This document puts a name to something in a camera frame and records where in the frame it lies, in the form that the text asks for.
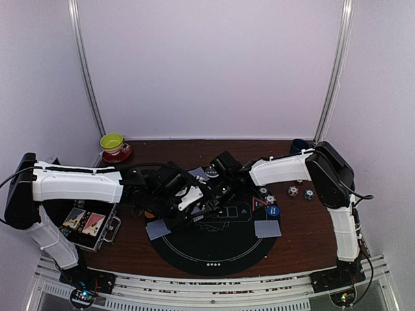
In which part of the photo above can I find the blue card box in case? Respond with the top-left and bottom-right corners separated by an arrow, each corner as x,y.
62,207 -> 86,230

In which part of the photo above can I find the blue playing card deck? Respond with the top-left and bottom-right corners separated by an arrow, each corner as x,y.
191,207 -> 206,218

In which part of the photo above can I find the clear round dealer button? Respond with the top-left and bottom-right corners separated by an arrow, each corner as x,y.
206,167 -> 219,178

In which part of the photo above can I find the red card box in case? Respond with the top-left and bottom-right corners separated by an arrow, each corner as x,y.
82,213 -> 106,236

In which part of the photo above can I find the blue round blind button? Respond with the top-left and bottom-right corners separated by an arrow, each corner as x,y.
267,205 -> 280,217

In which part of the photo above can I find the round black poker mat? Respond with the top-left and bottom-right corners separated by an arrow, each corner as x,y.
150,186 -> 280,277

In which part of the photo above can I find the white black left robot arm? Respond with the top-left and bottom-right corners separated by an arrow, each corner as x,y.
2,153 -> 212,288

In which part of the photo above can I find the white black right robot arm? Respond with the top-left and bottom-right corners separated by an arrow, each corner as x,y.
204,141 -> 374,286

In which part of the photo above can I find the blue white poker chip stack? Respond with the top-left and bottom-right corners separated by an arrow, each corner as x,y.
287,185 -> 299,198

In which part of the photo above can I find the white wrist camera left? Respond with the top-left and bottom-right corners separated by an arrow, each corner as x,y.
176,186 -> 204,211

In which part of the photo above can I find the green poker chip stack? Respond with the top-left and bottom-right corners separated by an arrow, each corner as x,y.
304,189 -> 314,201

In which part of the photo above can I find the aluminium front rail frame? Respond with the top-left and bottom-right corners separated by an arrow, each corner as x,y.
24,254 -> 399,311

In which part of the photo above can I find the aluminium poker case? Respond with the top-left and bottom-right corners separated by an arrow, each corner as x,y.
58,200 -> 121,253

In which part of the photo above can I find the red black triangle marker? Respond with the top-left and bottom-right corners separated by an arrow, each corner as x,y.
252,196 -> 268,211

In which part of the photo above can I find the blue card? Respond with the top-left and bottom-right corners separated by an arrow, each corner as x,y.
145,219 -> 171,241
254,220 -> 282,238
189,167 -> 209,181

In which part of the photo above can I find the dark blue enamel mug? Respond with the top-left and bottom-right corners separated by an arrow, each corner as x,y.
289,139 -> 313,154

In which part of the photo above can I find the green bowl on red saucer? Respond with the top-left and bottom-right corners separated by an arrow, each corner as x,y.
100,133 -> 132,163

